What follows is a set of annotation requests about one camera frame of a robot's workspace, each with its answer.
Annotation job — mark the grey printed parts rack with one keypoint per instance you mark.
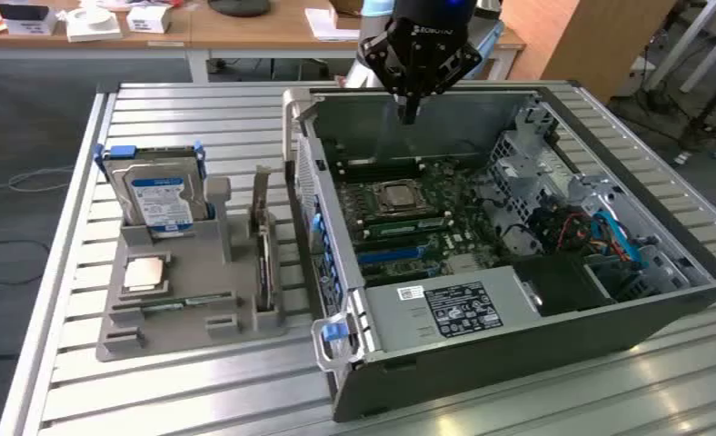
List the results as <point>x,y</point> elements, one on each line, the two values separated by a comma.
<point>213,281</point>

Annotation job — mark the white box with round dish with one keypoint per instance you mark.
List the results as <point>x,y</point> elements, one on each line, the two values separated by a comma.
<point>92,25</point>

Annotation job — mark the brown cardboard box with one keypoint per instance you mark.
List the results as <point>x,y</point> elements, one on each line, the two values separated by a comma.
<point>342,6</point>

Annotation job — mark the black open PC case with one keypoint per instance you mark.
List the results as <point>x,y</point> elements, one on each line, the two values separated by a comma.
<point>516,363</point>

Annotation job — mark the white box black top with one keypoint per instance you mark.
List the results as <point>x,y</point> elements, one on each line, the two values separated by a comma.
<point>27,22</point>

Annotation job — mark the black round stand base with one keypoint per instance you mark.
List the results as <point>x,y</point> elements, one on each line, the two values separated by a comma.
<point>240,6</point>

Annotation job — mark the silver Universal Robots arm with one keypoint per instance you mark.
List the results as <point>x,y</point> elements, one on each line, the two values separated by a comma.
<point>366,25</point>

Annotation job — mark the silver CPU chip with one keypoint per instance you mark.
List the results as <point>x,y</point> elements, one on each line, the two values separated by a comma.
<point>142,274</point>
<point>397,195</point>

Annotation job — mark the wooden cabinet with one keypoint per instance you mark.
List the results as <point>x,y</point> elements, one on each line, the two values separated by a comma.
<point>588,45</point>

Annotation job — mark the green motherboard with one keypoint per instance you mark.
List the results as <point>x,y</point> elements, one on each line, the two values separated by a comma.
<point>455,213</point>

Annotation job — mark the grey power supply unit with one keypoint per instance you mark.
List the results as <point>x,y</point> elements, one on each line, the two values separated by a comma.
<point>406,318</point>

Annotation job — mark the white labelled box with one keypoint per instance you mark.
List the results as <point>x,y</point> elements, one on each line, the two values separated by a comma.
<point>149,20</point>

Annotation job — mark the black wheeled stand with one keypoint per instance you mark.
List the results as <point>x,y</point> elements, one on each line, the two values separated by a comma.
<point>707,131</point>

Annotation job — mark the blue expansion slot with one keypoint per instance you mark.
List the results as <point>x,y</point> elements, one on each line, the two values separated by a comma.
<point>394,255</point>

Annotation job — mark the wooden desk white frame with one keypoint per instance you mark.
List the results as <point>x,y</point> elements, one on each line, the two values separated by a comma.
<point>43,41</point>
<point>256,32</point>

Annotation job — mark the white pedestal box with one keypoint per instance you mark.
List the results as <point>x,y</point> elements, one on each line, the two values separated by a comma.
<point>633,77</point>

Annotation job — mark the metal disk bay cage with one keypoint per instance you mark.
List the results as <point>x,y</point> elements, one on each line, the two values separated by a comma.
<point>521,191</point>

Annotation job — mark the white table frame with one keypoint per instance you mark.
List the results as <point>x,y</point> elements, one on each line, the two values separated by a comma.
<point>707,41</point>

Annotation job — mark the metal CPU socket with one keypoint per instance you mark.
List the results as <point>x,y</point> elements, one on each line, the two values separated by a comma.
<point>382,209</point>

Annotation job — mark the graphics card with black shroud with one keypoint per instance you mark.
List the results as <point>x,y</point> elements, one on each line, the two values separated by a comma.
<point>265,254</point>

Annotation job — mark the hard disk in blue carrier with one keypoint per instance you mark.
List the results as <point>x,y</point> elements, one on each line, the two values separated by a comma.
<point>158,200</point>

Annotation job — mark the white paper stack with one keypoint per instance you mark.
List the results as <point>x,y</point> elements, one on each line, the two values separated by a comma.
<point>330,27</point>

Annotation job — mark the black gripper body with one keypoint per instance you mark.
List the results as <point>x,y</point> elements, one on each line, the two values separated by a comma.
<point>425,36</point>

